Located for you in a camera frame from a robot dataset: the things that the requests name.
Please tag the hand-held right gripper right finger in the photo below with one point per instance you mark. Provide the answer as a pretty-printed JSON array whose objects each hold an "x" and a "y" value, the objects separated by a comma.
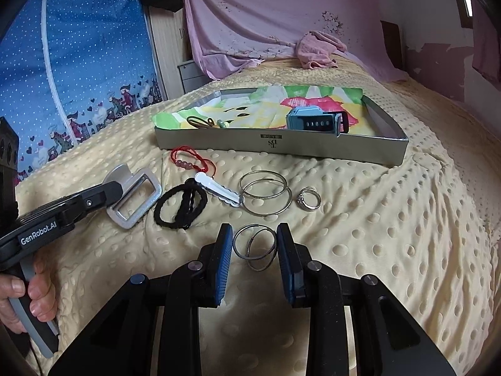
[{"x": 289, "y": 278}]

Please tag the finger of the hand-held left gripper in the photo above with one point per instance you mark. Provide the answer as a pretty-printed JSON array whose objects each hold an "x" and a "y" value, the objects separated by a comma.
[{"x": 94, "y": 199}]

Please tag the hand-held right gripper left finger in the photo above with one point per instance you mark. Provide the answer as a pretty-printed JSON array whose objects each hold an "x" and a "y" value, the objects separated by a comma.
[{"x": 223, "y": 266}]

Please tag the small silver hoop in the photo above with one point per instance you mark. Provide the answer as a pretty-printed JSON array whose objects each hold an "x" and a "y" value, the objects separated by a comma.
[
  {"x": 258, "y": 269},
  {"x": 235, "y": 243}
]

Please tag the silver metal buckle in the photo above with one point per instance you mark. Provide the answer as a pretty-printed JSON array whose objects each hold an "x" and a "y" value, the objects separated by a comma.
[{"x": 121, "y": 176}]

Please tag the large silver hoop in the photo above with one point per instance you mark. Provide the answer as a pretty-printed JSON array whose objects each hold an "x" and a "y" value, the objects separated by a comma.
[
  {"x": 267, "y": 214},
  {"x": 262, "y": 171}
]

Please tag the white hair clip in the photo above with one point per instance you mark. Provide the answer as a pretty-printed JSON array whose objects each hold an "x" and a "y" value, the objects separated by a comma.
[{"x": 215, "y": 188}]

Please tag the grey shallow box tray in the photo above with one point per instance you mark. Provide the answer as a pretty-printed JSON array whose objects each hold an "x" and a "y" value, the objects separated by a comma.
[{"x": 235, "y": 145}]

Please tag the person's left hand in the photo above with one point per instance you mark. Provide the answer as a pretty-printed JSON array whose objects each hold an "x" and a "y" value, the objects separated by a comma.
[{"x": 41, "y": 293}]

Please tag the yellow dotted blanket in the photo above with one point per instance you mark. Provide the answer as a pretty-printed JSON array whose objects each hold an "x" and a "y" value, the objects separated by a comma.
[{"x": 391, "y": 243}]

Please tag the small green clip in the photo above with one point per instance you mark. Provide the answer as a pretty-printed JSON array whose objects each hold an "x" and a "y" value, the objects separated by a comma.
[{"x": 222, "y": 124}]

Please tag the blue dotted printed curtain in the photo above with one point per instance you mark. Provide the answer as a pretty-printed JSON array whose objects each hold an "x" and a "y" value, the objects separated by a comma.
[{"x": 86, "y": 47}]

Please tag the grey drawer cabinet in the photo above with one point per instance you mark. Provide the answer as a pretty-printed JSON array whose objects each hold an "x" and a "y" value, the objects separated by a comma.
[{"x": 191, "y": 76}]

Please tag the blue combination padlock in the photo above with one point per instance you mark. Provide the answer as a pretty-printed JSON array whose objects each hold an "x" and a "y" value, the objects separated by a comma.
[{"x": 301, "y": 119}]

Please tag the colourful printed cloth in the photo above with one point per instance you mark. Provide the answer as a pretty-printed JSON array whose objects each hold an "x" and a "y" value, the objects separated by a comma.
[{"x": 266, "y": 105}]

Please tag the wooden wardrobe panel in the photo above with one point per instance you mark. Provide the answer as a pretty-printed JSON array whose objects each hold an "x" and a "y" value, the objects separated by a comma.
[{"x": 168, "y": 47}]

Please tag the pink towel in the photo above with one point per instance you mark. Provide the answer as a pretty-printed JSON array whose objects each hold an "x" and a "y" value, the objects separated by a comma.
[{"x": 317, "y": 51}]

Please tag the pink bed sheet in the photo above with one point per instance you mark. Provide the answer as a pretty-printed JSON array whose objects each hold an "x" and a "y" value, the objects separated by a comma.
[{"x": 254, "y": 15}]

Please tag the brown wooden board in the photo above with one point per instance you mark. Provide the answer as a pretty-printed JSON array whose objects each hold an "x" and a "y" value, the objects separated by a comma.
[{"x": 391, "y": 43}]

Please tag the pink window curtain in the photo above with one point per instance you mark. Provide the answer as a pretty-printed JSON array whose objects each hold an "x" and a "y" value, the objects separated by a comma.
[{"x": 487, "y": 39}]

